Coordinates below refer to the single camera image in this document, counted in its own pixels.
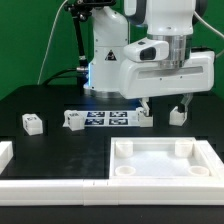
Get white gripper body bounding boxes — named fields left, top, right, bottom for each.
left=118, top=51, right=214, bottom=99

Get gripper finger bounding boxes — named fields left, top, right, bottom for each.
left=178, top=93, right=193, bottom=113
left=140, top=97, right=150, bottom=117

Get white square tabletop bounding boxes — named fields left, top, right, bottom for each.
left=109, top=137, right=215, bottom=179

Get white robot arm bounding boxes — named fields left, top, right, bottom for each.
left=84, top=0, right=216, bottom=117

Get fiducial marker sheet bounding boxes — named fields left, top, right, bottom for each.
left=72, top=110, right=139, bottom=127

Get white U-shaped fence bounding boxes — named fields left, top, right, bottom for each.
left=0, top=140, right=224, bottom=206

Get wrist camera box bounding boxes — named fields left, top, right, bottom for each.
left=124, top=38, right=169, bottom=62

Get black cables at base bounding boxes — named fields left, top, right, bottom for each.
left=42, top=67, right=90, bottom=87

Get black camera stand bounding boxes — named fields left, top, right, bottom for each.
left=64, top=0, right=116, bottom=88

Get white cable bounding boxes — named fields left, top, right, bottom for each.
left=37, top=0, right=69, bottom=86

